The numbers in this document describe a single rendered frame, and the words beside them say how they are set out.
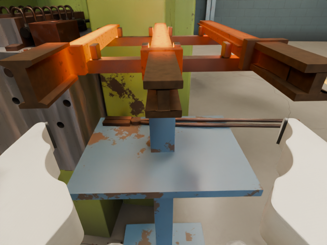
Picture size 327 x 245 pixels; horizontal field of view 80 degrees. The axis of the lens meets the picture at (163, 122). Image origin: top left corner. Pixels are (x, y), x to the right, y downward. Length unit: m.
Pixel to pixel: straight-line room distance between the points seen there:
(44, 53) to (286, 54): 0.22
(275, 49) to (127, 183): 0.35
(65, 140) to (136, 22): 0.47
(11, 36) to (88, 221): 0.82
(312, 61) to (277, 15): 6.69
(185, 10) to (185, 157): 0.83
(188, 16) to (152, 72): 1.00
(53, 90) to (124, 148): 0.32
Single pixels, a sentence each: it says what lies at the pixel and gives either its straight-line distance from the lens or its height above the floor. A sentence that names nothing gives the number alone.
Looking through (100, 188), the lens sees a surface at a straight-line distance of 0.44.
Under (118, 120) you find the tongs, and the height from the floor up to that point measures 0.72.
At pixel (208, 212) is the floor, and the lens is 1.26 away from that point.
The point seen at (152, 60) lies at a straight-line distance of 0.19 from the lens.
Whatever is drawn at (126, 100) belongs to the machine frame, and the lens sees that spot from 0.82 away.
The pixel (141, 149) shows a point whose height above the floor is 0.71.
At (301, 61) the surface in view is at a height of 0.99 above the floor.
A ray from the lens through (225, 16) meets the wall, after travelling 6.54.
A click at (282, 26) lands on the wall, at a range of 6.98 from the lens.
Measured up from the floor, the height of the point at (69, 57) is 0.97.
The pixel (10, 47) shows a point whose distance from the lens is 0.72.
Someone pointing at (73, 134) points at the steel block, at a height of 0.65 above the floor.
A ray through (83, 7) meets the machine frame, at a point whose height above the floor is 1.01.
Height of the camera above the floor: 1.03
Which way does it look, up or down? 32 degrees down
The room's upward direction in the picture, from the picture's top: 1 degrees counter-clockwise
